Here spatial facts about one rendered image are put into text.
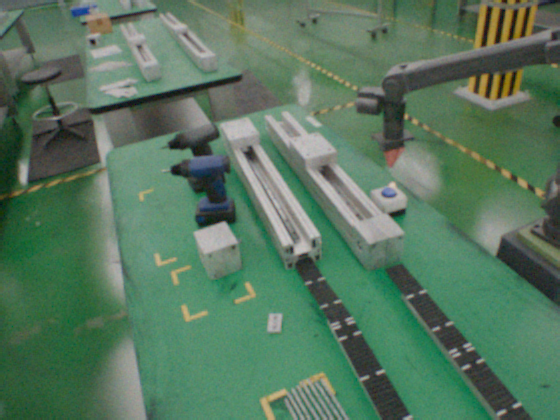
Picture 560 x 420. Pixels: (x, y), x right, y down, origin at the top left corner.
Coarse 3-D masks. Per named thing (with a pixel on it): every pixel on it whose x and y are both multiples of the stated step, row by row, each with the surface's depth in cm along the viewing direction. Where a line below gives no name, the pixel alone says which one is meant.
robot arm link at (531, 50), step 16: (544, 32) 83; (480, 48) 90; (496, 48) 87; (512, 48) 85; (528, 48) 83; (544, 48) 81; (400, 64) 104; (416, 64) 99; (432, 64) 95; (448, 64) 93; (464, 64) 91; (480, 64) 90; (496, 64) 88; (512, 64) 86; (528, 64) 85; (544, 64) 83; (384, 80) 102; (400, 80) 100; (416, 80) 98; (432, 80) 97; (448, 80) 95
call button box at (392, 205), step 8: (376, 192) 125; (400, 192) 124; (376, 200) 124; (384, 200) 121; (392, 200) 121; (400, 200) 121; (384, 208) 121; (392, 208) 122; (400, 208) 123; (392, 216) 124
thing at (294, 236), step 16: (224, 144) 168; (240, 160) 143; (256, 160) 150; (240, 176) 147; (256, 176) 140; (272, 176) 133; (256, 192) 126; (272, 192) 131; (288, 192) 125; (256, 208) 132; (272, 208) 119; (288, 208) 122; (272, 224) 113; (288, 224) 117; (304, 224) 112; (272, 240) 119; (288, 240) 107; (304, 240) 112; (288, 256) 108; (304, 256) 110; (320, 256) 111
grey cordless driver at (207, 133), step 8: (200, 128) 136; (208, 128) 136; (216, 128) 138; (176, 136) 134; (184, 136) 134; (192, 136) 134; (200, 136) 135; (208, 136) 136; (216, 136) 139; (168, 144) 133; (176, 144) 133; (184, 144) 134; (192, 144) 135; (200, 144) 137; (208, 144) 141; (192, 152) 139; (200, 152) 139; (208, 152) 141; (224, 176) 146; (192, 184) 142
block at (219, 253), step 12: (204, 228) 112; (216, 228) 112; (228, 228) 111; (204, 240) 108; (216, 240) 108; (228, 240) 107; (240, 240) 114; (204, 252) 104; (216, 252) 105; (228, 252) 107; (204, 264) 111; (216, 264) 107; (228, 264) 109; (240, 264) 111; (216, 276) 109
